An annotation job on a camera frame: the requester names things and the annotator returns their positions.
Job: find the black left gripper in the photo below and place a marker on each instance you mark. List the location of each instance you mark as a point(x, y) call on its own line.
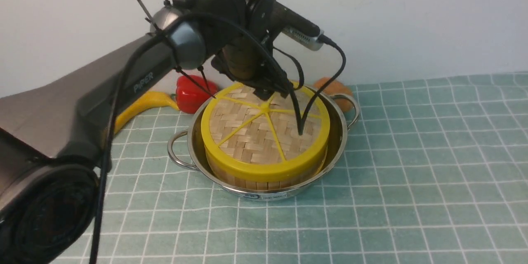
point(242, 60)

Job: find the woven bamboo steamer lid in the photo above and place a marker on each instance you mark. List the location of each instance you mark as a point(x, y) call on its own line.
point(237, 124)

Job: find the bamboo steamer basket yellow rim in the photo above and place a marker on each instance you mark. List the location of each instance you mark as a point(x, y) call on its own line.
point(265, 177)

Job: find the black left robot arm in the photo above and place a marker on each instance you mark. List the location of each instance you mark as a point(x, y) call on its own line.
point(56, 140)

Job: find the stainless steel pot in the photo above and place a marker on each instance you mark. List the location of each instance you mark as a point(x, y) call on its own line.
point(186, 148)

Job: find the red bell pepper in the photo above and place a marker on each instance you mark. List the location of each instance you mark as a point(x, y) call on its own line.
point(192, 92)

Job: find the brown potato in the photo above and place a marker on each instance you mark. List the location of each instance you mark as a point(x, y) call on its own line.
point(333, 88)

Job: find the yellow banana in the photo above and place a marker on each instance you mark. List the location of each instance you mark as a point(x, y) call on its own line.
point(145, 102)

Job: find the green checkered tablecloth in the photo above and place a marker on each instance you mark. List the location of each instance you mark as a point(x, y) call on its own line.
point(435, 172)

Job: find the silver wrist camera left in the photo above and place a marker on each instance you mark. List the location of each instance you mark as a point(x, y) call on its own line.
point(296, 27)

